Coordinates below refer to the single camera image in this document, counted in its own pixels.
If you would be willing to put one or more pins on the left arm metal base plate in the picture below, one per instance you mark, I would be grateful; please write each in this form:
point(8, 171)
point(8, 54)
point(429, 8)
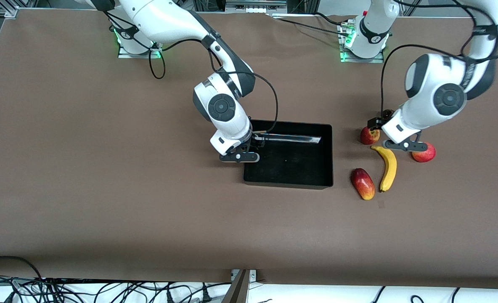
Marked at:
point(377, 60)

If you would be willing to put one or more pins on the red yellow mango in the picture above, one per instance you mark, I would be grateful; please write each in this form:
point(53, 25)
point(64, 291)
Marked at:
point(362, 184)

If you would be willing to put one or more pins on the white power strip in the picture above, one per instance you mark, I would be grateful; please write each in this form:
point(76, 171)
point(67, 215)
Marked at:
point(255, 9)

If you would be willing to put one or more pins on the dark purple mangosteen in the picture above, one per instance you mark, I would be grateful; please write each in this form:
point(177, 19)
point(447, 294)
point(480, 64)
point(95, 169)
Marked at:
point(388, 114)

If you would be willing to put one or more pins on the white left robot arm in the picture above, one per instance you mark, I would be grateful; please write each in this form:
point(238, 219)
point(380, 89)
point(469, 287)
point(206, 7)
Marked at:
point(438, 84)

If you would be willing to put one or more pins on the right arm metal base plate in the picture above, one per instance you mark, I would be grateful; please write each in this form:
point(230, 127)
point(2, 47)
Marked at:
point(148, 55)

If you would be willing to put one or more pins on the small red apple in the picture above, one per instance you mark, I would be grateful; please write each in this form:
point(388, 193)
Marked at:
point(367, 136)

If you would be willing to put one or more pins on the small metal bracket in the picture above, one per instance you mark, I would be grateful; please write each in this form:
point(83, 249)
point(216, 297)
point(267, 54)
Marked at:
point(253, 275)

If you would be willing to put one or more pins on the black plastic box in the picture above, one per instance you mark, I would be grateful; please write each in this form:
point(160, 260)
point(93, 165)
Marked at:
point(291, 164)

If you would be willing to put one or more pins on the grey metal bar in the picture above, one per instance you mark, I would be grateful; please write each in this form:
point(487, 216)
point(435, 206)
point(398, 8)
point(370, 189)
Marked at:
point(238, 290)

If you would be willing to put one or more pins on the yellow banana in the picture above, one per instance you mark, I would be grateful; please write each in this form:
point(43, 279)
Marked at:
point(390, 168)

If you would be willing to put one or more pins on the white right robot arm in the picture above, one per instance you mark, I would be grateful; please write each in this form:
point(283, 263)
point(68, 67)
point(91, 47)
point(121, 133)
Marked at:
point(165, 19)

